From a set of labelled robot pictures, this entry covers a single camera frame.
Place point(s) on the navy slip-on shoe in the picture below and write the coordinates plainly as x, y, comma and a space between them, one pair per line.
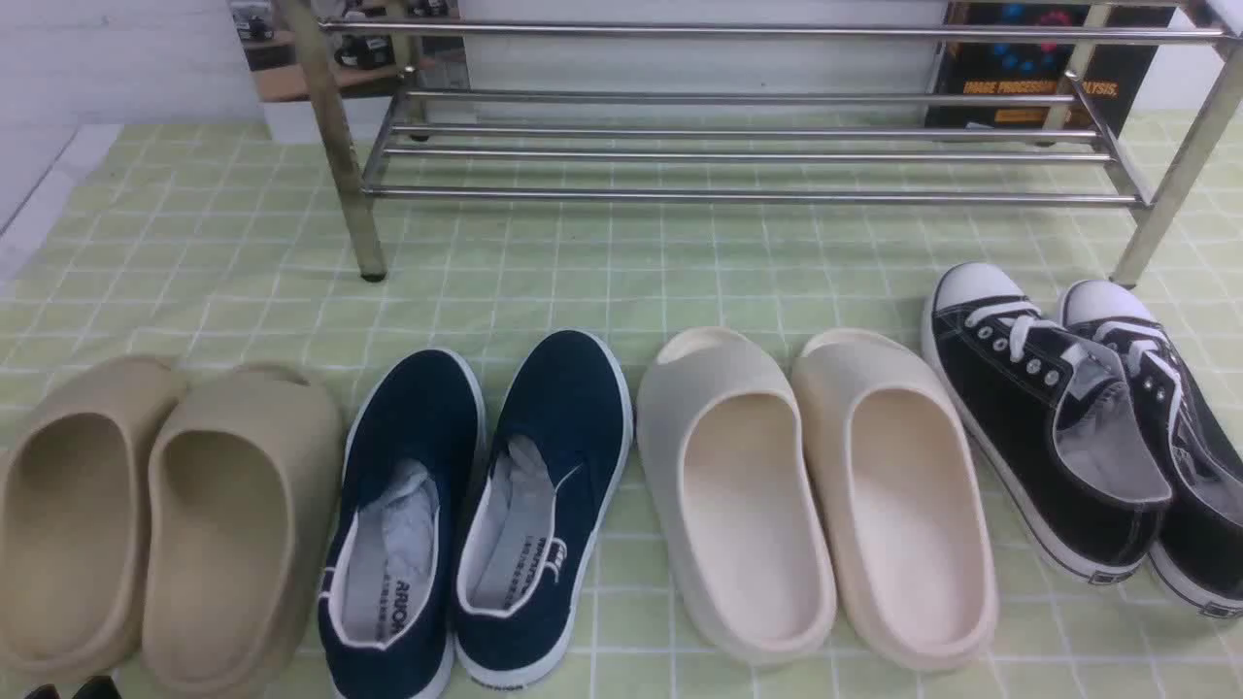
383, 603
558, 451

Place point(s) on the silver metal shoe rack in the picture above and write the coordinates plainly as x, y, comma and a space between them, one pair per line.
1074, 131

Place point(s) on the cream slide slipper left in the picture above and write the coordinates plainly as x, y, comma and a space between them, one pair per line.
721, 443

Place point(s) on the cream slide slipper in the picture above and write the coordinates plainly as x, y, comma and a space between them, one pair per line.
900, 500
721, 443

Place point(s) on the cream slide slipper right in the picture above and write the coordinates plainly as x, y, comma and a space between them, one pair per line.
900, 500

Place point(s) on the tan slide slipper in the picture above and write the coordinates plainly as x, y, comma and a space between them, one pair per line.
77, 519
244, 478

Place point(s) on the black canvas sneaker left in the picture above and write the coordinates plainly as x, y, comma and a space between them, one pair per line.
1053, 414

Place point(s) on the black canvas sneaker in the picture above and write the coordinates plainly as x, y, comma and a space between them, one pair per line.
1198, 553
1053, 414

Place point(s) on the black image processing book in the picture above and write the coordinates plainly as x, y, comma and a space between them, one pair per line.
1112, 77

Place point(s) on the tan slide slipper far left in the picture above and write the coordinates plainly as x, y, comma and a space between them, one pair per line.
77, 519

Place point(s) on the black canvas sneaker right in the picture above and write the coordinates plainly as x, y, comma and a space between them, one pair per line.
1198, 553

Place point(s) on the photo poster on wall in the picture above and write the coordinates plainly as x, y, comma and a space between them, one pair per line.
364, 66

